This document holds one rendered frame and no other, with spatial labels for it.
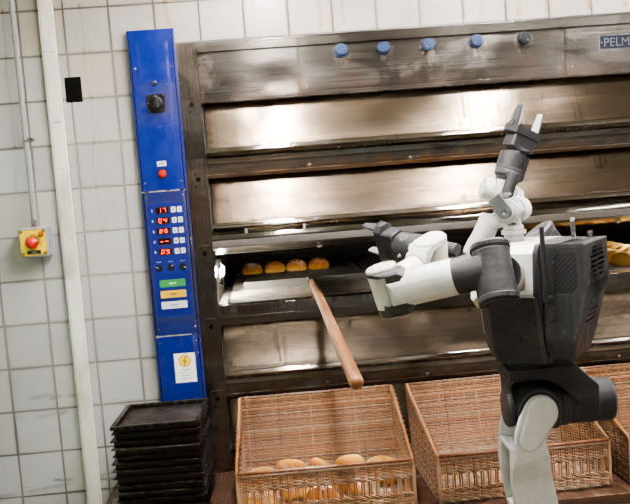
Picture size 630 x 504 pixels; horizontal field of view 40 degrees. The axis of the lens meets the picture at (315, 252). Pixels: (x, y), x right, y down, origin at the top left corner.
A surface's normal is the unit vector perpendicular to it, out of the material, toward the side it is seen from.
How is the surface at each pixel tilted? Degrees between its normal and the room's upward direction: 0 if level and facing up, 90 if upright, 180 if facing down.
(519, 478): 114
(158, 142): 90
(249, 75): 90
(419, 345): 70
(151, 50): 90
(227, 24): 90
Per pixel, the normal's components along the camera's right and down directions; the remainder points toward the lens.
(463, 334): 0.03, -0.27
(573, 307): -0.52, 0.11
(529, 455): 0.04, 0.08
